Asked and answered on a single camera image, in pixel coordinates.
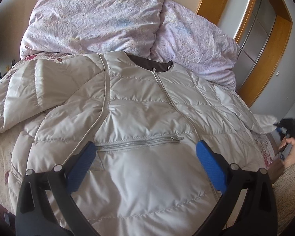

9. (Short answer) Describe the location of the beige puffer jacket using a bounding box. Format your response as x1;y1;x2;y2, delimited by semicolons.
0;51;278;236

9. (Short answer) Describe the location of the right forearm in knit sleeve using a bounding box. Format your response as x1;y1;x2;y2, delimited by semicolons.
272;164;295;235

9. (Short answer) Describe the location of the person's right hand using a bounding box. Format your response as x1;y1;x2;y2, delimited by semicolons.
279;137;295;169

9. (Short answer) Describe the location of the floral bed sheet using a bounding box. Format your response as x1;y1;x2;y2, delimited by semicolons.
0;51;276;217

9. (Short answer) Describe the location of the right lilac floral pillow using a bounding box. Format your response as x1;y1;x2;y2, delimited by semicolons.
150;0;239;89

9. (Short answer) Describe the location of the lilac floral pillow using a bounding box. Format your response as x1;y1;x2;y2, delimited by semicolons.
150;0;239;89
19;0;165;58

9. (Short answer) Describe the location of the left lilac floral pillow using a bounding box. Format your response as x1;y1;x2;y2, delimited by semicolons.
19;0;165;58

